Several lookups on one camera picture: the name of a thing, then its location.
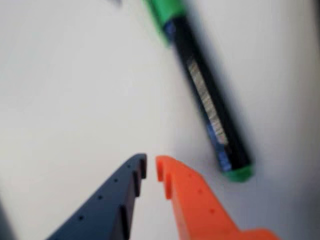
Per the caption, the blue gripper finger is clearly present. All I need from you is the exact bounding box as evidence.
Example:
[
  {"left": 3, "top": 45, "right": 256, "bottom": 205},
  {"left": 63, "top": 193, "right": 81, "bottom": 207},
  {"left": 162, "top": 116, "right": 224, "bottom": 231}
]
[{"left": 46, "top": 153, "right": 148, "bottom": 240}]

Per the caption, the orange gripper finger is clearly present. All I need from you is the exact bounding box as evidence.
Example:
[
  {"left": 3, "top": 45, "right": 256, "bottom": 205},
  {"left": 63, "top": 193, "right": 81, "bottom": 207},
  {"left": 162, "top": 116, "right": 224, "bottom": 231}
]
[{"left": 154, "top": 154, "right": 281, "bottom": 240}]

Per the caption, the black marker with green cap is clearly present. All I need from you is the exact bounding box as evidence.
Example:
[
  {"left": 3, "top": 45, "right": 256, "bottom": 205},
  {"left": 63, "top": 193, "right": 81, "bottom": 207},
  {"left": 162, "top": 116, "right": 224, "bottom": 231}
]
[{"left": 141, "top": 0, "right": 256, "bottom": 184}]

